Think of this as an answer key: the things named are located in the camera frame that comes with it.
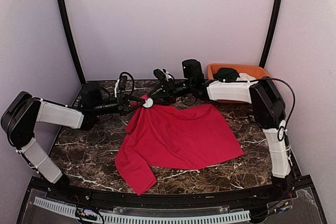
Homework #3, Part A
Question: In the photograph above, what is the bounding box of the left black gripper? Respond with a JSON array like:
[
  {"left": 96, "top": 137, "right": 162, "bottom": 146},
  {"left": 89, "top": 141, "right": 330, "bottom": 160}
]
[{"left": 92, "top": 92, "right": 146, "bottom": 115}]

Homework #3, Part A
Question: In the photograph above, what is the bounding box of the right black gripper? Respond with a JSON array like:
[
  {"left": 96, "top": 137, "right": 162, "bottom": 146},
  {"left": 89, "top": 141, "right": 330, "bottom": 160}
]
[{"left": 148, "top": 77, "right": 194, "bottom": 104}]

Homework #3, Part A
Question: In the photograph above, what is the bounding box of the red t-shirt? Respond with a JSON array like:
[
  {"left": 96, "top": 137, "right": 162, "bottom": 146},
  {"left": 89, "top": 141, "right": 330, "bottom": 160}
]
[{"left": 115, "top": 104, "right": 244, "bottom": 196}]

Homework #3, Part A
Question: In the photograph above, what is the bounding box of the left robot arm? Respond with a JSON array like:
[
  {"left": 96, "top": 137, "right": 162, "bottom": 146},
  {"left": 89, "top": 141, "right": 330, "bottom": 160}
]
[{"left": 1, "top": 82, "right": 146, "bottom": 201}]

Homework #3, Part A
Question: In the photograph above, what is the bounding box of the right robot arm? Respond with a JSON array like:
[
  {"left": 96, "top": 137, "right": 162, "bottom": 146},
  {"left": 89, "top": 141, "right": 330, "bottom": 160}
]
[{"left": 144, "top": 59, "right": 292, "bottom": 179}]

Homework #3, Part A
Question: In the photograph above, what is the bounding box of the dark green garment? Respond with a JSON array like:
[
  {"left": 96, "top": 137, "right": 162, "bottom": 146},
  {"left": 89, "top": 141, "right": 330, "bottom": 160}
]
[{"left": 213, "top": 68, "right": 240, "bottom": 81}]

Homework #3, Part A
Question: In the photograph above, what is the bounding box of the white garment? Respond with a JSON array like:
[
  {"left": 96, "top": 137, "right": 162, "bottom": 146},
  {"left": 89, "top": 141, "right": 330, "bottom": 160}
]
[{"left": 236, "top": 73, "right": 256, "bottom": 81}]

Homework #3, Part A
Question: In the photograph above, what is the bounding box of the orange plastic basin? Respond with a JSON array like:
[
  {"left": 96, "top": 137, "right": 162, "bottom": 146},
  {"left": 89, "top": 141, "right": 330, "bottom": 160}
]
[{"left": 207, "top": 64, "right": 270, "bottom": 104}]

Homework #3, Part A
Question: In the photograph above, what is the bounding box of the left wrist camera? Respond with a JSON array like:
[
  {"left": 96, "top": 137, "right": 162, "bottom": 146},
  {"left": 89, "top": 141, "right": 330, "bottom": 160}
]
[{"left": 114, "top": 71, "right": 135, "bottom": 98}]

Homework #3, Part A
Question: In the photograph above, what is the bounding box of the white slotted cable duct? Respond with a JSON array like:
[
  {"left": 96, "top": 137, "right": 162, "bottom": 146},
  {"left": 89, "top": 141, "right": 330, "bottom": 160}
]
[{"left": 33, "top": 197, "right": 251, "bottom": 224}]

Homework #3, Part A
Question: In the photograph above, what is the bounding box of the left black frame post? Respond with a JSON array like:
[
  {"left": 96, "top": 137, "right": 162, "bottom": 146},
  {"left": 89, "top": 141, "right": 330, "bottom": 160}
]
[{"left": 57, "top": 0, "right": 86, "bottom": 86}]

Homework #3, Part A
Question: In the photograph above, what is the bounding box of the black frame post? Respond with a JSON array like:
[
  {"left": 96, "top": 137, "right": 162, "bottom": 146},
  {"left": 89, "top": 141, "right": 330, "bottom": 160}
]
[
  {"left": 259, "top": 0, "right": 281, "bottom": 68},
  {"left": 57, "top": 0, "right": 86, "bottom": 86}
]

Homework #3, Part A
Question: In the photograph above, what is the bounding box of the black front rail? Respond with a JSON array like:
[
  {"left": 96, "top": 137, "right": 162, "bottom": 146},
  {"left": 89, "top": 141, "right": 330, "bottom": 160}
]
[{"left": 28, "top": 176, "right": 313, "bottom": 213}]

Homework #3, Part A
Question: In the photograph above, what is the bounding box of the right black frame post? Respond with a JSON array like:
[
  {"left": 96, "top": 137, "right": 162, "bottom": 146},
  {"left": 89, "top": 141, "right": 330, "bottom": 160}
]
[{"left": 259, "top": 0, "right": 281, "bottom": 68}]

